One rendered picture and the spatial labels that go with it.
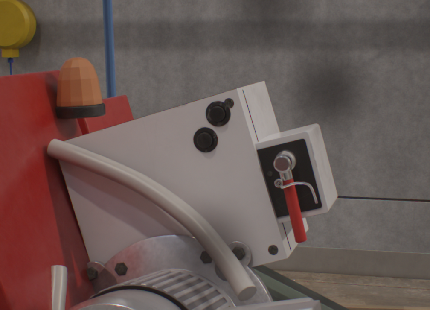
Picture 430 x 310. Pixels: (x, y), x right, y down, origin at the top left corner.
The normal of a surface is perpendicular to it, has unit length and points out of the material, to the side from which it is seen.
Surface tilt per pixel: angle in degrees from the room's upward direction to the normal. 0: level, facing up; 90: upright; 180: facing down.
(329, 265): 90
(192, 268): 81
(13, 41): 90
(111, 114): 73
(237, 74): 90
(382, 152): 90
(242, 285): 46
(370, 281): 0
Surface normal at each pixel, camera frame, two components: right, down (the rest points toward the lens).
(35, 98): 0.91, -0.30
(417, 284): 0.00, -0.99
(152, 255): -0.22, -0.04
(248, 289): 0.44, 0.63
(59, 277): 0.38, -0.50
